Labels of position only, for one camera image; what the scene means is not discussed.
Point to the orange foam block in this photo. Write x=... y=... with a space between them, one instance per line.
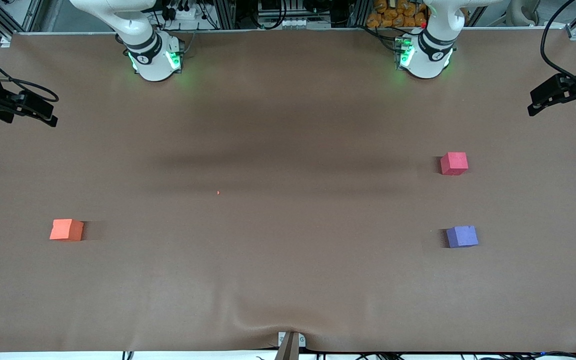
x=66 y=230

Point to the pink foam block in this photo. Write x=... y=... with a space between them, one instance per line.
x=454 y=163

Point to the purple foam block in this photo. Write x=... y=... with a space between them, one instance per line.
x=462 y=236

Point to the white power strip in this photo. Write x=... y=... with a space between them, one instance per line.
x=183 y=12

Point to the pile of orange objects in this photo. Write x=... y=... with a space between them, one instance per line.
x=397 y=12

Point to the white connector block row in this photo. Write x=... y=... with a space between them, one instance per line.
x=295 y=23

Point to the brown table cover sheet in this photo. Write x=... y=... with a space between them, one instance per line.
x=278 y=250

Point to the metal table clamp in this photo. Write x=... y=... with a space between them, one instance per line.
x=290 y=345

